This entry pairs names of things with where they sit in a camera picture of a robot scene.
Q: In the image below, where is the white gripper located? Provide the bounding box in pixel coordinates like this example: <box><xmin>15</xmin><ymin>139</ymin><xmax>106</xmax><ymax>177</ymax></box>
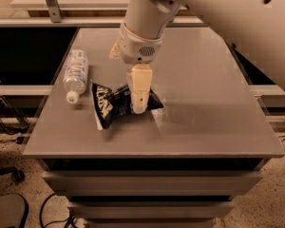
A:
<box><xmin>109</xmin><ymin>24</ymin><xmax>162</xmax><ymax>114</ymax></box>

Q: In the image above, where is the blue chip bag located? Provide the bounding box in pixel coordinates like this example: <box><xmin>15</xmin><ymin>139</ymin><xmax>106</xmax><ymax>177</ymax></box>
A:
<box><xmin>89</xmin><ymin>80</ymin><xmax>165</xmax><ymax>131</ymax></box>

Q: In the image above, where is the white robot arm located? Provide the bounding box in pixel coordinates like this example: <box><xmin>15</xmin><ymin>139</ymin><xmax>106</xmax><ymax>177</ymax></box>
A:
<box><xmin>116</xmin><ymin>0</ymin><xmax>285</xmax><ymax>114</ymax></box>

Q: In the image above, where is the clear plastic water bottle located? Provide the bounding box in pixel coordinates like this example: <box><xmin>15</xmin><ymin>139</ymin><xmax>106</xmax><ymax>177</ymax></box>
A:
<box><xmin>63</xmin><ymin>49</ymin><xmax>88</xmax><ymax>104</ymax></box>

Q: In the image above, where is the grey drawer cabinet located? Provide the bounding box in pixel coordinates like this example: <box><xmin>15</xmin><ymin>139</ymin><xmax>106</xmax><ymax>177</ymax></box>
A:
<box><xmin>41</xmin><ymin>157</ymin><xmax>269</xmax><ymax>228</ymax></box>

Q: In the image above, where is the metal railing with glass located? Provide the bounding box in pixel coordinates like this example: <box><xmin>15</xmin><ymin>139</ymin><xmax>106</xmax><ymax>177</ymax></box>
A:
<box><xmin>0</xmin><ymin>0</ymin><xmax>285</xmax><ymax>29</ymax></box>

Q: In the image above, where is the black office chair base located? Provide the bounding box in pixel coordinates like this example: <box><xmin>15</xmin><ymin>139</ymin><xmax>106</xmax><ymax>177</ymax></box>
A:
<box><xmin>0</xmin><ymin>142</ymin><xmax>27</xmax><ymax>185</ymax></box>

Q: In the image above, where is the grey chair seat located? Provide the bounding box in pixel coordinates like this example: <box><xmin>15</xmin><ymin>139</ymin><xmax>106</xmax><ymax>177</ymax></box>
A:
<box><xmin>0</xmin><ymin>194</ymin><xmax>29</xmax><ymax>228</ymax></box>

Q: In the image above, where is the black floor cable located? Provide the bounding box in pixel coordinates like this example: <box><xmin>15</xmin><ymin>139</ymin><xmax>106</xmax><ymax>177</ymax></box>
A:
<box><xmin>38</xmin><ymin>192</ymin><xmax>79</xmax><ymax>228</ymax></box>

